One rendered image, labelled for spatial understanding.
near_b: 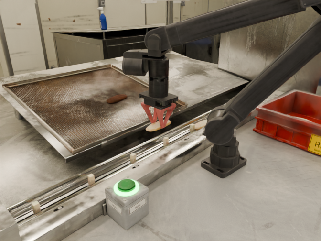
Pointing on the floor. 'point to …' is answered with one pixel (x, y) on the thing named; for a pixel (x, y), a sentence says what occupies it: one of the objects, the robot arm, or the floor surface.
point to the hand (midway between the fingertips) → (158, 123)
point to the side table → (229, 199)
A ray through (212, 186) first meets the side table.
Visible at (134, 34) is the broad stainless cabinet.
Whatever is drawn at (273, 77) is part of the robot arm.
